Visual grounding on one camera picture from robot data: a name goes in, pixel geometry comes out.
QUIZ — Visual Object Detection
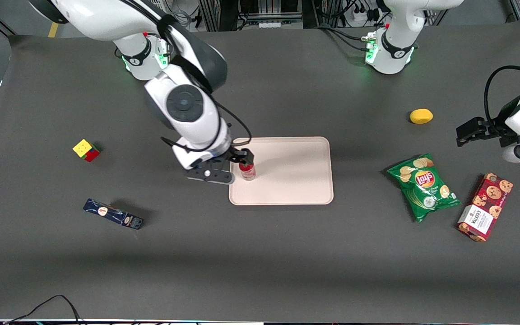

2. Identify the green lays chips bag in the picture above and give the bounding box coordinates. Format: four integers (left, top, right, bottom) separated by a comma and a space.
386, 153, 462, 223

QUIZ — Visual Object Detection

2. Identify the colourful rubik's cube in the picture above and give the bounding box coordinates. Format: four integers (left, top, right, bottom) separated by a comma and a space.
72, 139, 101, 163

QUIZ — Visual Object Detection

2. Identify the dark blue long box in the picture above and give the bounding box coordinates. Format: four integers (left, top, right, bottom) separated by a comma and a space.
83, 198, 145, 230

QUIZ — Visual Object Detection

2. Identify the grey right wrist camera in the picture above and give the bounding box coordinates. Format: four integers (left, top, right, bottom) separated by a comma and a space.
184, 161, 236, 186

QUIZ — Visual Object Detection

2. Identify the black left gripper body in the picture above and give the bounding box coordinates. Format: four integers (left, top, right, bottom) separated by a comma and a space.
481, 97, 520, 148

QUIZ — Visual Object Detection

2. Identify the red coke bottle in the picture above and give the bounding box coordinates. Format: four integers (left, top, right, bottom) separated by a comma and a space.
239, 162, 257, 181

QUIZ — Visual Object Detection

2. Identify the grey coiled cable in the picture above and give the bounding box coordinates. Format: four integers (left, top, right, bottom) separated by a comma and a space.
174, 8, 194, 28

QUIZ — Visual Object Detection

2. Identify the black base cable bundle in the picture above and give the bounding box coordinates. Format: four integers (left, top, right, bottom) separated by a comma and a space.
315, 23, 371, 53

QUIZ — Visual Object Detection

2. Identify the black cable loop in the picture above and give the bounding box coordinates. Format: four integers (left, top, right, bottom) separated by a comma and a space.
3, 294, 83, 325

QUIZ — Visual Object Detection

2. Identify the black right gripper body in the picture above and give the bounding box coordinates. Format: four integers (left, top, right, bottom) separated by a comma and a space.
212, 142, 240, 165

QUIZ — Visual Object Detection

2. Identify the beige plastic tray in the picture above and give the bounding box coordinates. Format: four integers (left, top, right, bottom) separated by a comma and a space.
228, 136, 334, 206

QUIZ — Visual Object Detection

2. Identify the red cookie box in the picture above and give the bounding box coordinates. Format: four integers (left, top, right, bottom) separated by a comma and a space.
456, 172, 514, 243

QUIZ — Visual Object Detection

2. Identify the yellow lemon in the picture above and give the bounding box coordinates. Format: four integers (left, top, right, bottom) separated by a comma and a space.
409, 108, 434, 125

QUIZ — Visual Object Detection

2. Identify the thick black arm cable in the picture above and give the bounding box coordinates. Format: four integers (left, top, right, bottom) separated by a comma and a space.
484, 65, 520, 132

